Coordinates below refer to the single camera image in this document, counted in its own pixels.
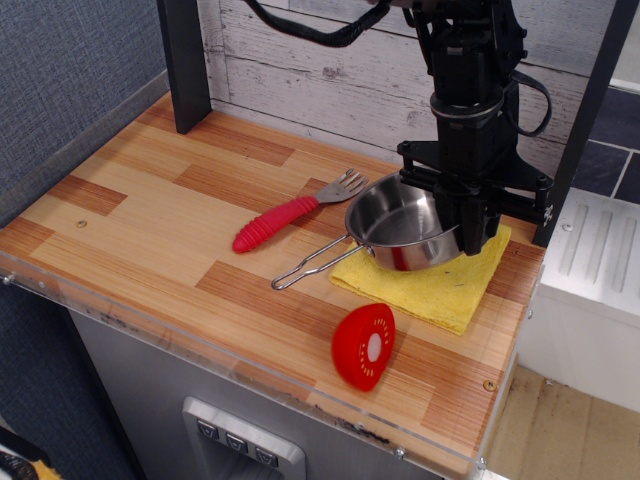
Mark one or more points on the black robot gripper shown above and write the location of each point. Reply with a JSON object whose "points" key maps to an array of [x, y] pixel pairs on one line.
{"points": [[476, 173]]}

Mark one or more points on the small steel pot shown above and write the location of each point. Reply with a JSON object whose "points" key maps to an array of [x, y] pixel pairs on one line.
{"points": [[396, 225]]}

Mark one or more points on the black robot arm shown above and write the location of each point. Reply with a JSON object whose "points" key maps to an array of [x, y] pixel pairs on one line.
{"points": [[472, 49]]}

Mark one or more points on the yellow cloth napkin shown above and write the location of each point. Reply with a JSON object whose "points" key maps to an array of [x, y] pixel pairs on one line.
{"points": [[446, 295]]}

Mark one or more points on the red plastic tomato half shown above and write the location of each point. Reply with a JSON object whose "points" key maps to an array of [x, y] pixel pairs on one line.
{"points": [[362, 345]]}

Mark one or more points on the white ribbed cabinet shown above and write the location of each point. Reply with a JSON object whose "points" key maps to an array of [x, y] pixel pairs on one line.
{"points": [[583, 324]]}

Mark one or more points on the clear acrylic edge guard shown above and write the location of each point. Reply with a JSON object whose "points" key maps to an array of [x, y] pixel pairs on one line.
{"points": [[362, 422]]}

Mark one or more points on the silver button panel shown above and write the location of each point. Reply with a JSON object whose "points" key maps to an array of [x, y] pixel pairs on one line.
{"points": [[228, 447]]}

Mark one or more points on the grey toy cabinet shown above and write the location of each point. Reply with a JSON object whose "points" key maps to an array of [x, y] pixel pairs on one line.
{"points": [[147, 387]]}

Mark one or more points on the yellow object bottom left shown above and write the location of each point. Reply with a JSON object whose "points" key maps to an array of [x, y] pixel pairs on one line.
{"points": [[44, 472]]}

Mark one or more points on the red handled fork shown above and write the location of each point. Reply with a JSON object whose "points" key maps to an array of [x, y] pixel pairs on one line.
{"points": [[265, 226]]}

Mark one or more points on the right dark frame post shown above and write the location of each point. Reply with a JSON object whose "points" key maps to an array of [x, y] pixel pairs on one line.
{"points": [[608, 55]]}

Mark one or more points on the dark frame post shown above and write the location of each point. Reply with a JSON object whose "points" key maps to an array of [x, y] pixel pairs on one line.
{"points": [[185, 62], [608, 55]]}

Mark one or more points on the left dark frame post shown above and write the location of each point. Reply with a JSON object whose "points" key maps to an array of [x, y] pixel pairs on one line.
{"points": [[185, 62]]}

